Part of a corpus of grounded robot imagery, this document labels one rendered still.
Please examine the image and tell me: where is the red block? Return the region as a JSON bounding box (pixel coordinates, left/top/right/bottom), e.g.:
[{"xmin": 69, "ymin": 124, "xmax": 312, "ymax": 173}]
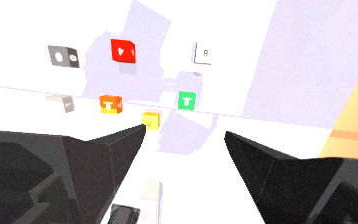
[{"xmin": 111, "ymin": 39, "xmax": 135, "ymax": 64}]

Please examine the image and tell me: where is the yellow digit block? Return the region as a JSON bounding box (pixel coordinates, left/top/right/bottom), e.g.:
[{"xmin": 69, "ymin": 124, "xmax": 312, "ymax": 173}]
[{"xmin": 142, "ymin": 112, "xmax": 160, "ymax": 131}]

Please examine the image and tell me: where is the orange block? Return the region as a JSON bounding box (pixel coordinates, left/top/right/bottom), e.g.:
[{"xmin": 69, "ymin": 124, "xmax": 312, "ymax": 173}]
[{"xmin": 99, "ymin": 95, "xmax": 122, "ymax": 114}]

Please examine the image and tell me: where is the green block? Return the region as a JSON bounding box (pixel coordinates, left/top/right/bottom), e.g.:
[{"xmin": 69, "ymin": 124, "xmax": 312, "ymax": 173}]
[{"xmin": 178, "ymin": 91, "xmax": 196, "ymax": 110}]

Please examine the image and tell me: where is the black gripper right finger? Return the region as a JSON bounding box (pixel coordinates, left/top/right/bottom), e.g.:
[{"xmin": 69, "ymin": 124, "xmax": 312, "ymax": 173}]
[{"xmin": 224, "ymin": 131, "xmax": 358, "ymax": 224}]

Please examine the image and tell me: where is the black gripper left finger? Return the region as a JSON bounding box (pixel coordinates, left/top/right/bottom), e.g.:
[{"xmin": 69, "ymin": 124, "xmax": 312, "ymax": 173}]
[{"xmin": 0, "ymin": 124, "xmax": 146, "ymax": 224}]

